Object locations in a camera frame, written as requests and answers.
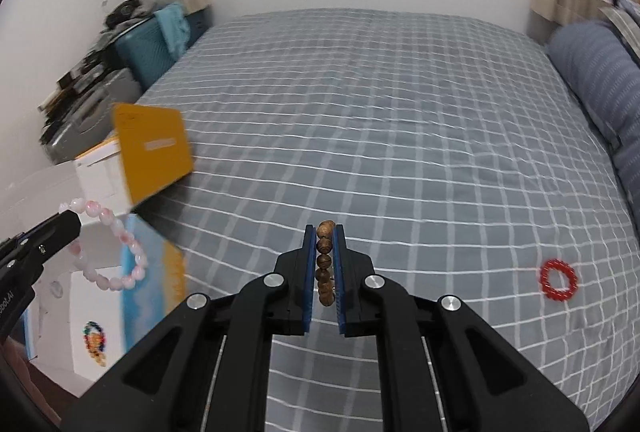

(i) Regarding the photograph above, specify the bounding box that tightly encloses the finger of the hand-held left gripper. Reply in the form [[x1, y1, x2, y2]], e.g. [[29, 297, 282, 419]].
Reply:
[[0, 211, 83, 274]]

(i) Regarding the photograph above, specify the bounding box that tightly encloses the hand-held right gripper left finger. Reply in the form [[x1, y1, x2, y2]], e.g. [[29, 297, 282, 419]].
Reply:
[[60, 225, 321, 432]]

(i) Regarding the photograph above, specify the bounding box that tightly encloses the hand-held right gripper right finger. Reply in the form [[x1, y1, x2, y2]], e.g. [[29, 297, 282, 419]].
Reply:
[[332, 225, 588, 432]]

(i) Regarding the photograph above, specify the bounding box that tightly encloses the brown wooden bead bracelet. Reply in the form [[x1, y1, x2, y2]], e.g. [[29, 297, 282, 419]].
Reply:
[[315, 219, 337, 308]]

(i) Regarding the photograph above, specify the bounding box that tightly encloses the pink bead bracelet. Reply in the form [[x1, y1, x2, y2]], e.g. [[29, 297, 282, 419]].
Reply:
[[58, 198, 149, 291]]

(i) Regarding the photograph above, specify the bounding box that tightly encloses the multicolour glass bead bracelet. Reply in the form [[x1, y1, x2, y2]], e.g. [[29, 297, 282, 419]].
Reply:
[[81, 321, 108, 353]]

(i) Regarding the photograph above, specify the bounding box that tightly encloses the blue yellow printed cardboard box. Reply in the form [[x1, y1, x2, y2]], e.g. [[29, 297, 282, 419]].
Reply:
[[0, 104, 195, 385]]

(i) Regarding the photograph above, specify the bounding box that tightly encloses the red bead bracelet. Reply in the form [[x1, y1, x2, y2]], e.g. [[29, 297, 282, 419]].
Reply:
[[538, 259, 579, 301]]

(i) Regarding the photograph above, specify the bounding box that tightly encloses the grey printer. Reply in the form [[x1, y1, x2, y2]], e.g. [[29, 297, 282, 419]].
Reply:
[[40, 67, 143, 165]]

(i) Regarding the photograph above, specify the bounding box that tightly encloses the grey grid bedsheet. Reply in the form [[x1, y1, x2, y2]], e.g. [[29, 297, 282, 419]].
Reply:
[[127, 7, 636, 432]]

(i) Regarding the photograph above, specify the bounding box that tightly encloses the teal suitcase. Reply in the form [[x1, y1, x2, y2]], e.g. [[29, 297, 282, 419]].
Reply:
[[114, 15, 208, 90]]

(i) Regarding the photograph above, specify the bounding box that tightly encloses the dark clutter pile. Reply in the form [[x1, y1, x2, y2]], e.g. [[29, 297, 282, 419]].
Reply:
[[102, 0, 161, 30]]

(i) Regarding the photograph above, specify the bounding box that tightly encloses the teal cloth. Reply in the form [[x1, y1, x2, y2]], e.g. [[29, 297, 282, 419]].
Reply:
[[154, 2, 192, 58]]

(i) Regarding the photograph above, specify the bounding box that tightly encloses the blue striped bolster pillow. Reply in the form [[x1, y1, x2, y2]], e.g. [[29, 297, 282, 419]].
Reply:
[[546, 20, 640, 233]]

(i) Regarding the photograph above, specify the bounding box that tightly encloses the grey plaid pillow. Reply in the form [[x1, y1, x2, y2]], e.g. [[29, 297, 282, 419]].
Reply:
[[597, 0, 640, 63]]

